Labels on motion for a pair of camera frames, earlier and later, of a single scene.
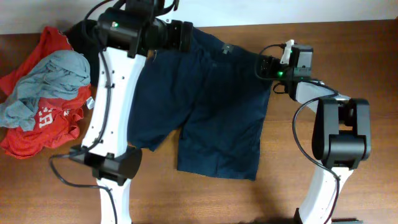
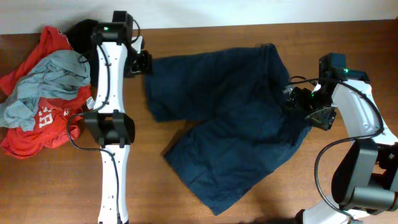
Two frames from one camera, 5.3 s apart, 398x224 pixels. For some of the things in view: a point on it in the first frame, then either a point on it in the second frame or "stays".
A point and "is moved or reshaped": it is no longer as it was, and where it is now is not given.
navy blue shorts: (214, 94) is moved or reshaped
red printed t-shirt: (56, 121) stays
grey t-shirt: (60, 74) stays
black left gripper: (181, 40) to (145, 66)
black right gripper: (270, 67) to (323, 121)
